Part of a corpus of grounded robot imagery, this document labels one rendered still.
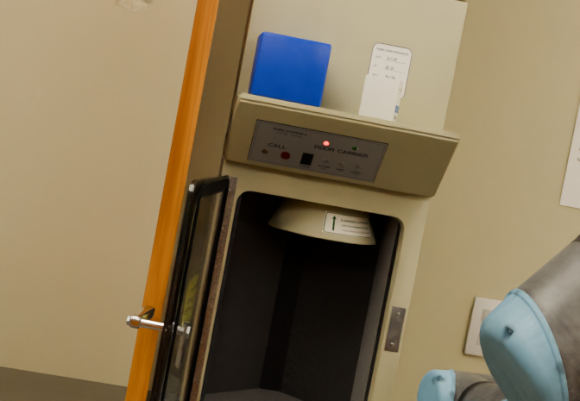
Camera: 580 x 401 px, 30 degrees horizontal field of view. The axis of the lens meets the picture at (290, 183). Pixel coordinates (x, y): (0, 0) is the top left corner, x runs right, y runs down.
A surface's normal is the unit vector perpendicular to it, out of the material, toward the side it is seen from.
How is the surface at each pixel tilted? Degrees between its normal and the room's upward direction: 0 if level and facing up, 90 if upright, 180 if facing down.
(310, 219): 66
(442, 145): 135
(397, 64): 90
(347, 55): 90
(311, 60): 90
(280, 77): 90
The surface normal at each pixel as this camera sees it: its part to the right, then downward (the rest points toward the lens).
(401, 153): -0.07, 0.74
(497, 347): -0.83, 0.50
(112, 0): 0.10, 0.04
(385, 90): -0.19, 0.02
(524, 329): -0.31, -0.62
